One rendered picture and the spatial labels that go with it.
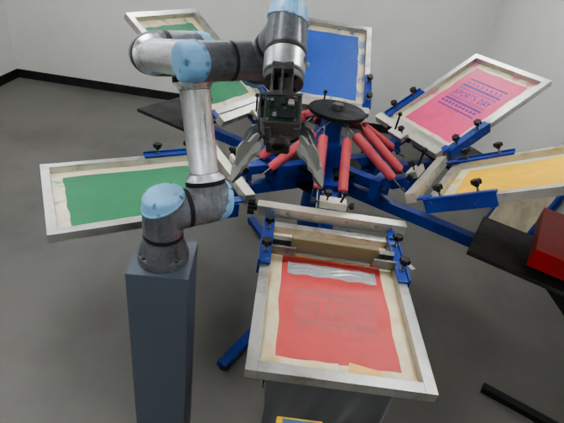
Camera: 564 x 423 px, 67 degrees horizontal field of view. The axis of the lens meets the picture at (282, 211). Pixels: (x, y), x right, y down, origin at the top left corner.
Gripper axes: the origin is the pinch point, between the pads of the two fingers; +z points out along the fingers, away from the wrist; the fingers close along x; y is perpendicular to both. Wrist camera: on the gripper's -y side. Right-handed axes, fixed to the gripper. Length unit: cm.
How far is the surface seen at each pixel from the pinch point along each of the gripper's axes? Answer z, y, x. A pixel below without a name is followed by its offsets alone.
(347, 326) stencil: 18, -88, 24
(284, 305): 12, -90, 2
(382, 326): 17, -91, 37
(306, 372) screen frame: 33, -69, 10
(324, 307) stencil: 12, -92, 16
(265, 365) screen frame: 32, -68, -3
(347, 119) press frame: -86, -129, 27
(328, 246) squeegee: -13, -102, 17
